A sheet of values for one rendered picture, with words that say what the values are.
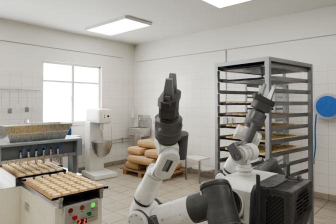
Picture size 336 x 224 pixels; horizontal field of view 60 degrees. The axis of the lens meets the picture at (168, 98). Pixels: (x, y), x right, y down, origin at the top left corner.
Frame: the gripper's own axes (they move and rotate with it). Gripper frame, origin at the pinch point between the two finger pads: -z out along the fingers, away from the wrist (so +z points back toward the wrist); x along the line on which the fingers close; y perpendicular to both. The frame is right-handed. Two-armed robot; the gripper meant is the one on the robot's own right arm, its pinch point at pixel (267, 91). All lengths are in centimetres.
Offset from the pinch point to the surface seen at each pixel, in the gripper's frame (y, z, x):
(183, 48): 495, -98, -101
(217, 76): 89, -11, -14
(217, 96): 88, 4, -20
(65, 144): 157, 98, 67
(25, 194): 116, 133, 82
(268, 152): 42, 28, -49
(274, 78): 55, -22, -39
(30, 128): 140, 90, 100
